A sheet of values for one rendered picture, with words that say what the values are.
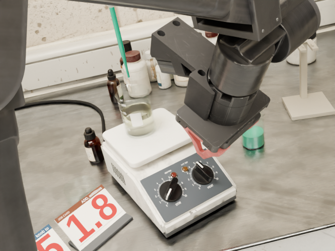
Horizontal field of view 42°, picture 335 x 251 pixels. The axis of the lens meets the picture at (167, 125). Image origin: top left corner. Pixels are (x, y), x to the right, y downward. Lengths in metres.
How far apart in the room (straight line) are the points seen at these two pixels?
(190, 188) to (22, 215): 0.37
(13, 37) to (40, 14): 0.88
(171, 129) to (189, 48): 0.22
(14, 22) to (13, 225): 0.13
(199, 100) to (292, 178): 0.28
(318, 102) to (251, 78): 0.46
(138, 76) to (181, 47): 0.49
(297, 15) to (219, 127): 0.14
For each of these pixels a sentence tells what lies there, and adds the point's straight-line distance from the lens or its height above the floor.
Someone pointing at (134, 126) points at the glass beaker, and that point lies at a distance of 0.67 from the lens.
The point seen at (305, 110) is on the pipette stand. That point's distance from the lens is 0.86.
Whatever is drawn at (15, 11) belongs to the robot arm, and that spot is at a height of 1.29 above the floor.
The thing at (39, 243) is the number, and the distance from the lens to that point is 0.64.
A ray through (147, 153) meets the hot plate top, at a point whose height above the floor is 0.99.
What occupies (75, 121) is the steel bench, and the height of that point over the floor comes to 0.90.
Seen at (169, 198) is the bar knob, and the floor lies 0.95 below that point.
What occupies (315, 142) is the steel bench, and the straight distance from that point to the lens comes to 0.78.
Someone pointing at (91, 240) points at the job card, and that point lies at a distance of 0.65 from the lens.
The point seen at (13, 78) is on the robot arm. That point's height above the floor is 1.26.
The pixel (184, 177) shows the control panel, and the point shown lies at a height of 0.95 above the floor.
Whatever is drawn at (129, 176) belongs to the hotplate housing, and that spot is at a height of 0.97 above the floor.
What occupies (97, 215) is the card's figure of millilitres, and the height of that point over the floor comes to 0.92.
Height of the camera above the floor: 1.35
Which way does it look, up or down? 31 degrees down
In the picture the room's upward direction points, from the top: 11 degrees counter-clockwise
